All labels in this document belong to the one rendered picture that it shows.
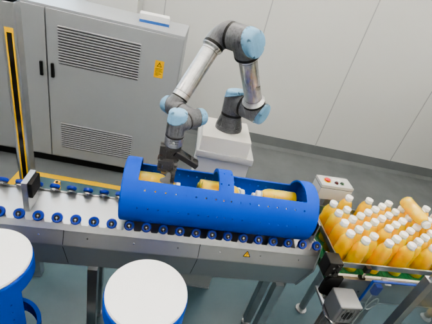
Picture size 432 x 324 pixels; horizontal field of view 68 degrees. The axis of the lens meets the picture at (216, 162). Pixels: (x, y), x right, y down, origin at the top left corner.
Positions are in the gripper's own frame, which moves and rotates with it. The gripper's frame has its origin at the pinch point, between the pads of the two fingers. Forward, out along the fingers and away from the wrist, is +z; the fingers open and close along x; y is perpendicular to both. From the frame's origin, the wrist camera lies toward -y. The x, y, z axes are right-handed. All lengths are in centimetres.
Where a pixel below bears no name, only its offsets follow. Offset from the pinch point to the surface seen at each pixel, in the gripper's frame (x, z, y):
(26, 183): 4, 6, 59
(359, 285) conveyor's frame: 22, 30, -97
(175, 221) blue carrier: 12.7, 10.2, -3.5
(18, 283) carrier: 45, 13, 46
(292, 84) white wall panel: -270, 29, -144
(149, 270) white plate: 37.9, 11.1, 4.8
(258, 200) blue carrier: 8.9, -3.8, -37.4
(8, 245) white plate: 33, 11, 54
